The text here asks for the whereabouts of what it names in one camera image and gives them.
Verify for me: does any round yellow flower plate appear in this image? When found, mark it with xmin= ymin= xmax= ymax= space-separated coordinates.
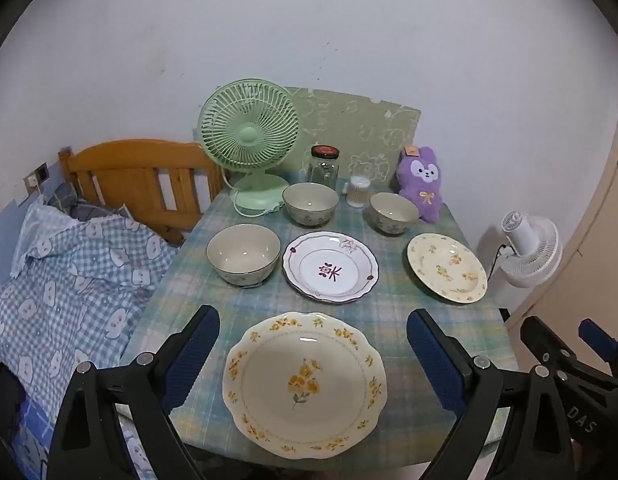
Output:
xmin=407 ymin=233 xmax=487 ymax=304

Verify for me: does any scalloped yellow flower plate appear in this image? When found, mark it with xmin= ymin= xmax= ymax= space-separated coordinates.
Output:
xmin=222 ymin=312 xmax=388 ymax=460

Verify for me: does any ceramic bowl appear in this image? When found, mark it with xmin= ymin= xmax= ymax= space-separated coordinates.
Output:
xmin=282 ymin=182 xmax=339 ymax=228
xmin=370 ymin=192 xmax=420 ymax=235
xmin=206 ymin=223 xmax=282 ymax=287

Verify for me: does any red pattern white plate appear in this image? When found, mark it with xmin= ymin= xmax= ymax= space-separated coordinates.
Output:
xmin=282 ymin=231 xmax=379 ymax=304

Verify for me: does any beige door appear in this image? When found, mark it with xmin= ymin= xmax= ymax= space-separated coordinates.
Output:
xmin=505 ymin=49 xmax=618 ymax=351

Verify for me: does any white standing fan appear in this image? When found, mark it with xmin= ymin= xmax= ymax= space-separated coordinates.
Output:
xmin=488 ymin=210 xmax=563 ymax=289

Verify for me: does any blue checked bear blanket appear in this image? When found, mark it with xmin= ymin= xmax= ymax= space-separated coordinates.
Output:
xmin=0 ymin=200 xmax=177 ymax=479

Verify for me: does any plaid green tablecloth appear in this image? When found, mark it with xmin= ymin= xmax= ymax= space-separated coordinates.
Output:
xmin=121 ymin=193 xmax=518 ymax=471

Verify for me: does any purple plush bunny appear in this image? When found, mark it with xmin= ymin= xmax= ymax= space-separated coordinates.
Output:
xmin=396 ymin=145 xmax=443 ymax=223

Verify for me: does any cotton swab container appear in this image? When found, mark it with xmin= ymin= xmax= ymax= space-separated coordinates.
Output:
xmin=346 ymin=176 xmax=372 ymax=208

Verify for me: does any green patterned mat board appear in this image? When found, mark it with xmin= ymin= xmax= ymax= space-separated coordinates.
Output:
xmin=277 ymin=87 xmax=421 ymax=188

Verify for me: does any glass jar black lid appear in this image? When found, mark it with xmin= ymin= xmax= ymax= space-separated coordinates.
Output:
xmin=309 ymin=144 xmax=339 ymax=190

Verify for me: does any green desk fan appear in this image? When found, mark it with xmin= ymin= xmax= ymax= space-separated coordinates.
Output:
xmin=195 ymin=78 xmax=299 ymax=218

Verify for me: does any wall power outlet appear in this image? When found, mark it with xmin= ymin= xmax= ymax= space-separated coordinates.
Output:
xmin=24 ymin=162 xmax=50 ymax=194

